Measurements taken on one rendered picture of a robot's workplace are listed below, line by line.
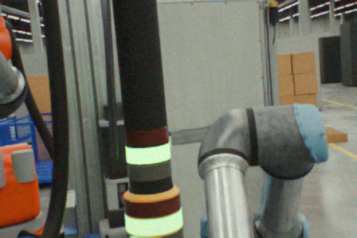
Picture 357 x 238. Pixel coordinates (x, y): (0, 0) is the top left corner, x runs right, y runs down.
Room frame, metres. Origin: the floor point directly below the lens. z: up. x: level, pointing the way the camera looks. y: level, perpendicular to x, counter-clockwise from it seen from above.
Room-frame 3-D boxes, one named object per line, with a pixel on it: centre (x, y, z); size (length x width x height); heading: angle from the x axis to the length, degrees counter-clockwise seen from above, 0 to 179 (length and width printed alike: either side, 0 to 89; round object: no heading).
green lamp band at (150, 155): (0.36, 0.02, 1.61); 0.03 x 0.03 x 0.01
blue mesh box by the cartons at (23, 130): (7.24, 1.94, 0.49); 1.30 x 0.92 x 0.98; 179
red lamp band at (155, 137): (0.36, 0.02, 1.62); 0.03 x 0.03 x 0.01
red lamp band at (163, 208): (0.36, 0.02, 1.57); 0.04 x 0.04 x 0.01
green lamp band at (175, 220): (0.36, 0.02, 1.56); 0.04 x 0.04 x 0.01
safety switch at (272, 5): (2.60, -0.57, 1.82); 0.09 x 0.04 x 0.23; 116
